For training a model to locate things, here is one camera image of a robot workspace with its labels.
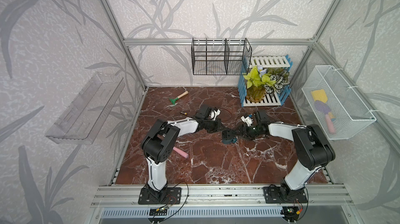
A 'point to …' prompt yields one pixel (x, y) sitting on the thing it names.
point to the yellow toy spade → (320, 95)
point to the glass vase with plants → (261, 80)
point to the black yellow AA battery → (185, 113)
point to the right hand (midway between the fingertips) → (235, 133)
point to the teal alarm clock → (228, 136)
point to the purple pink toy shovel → (329, 116)
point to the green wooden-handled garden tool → (174, 100)
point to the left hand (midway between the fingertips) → (226, 128)
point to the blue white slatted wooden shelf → (280, 62)
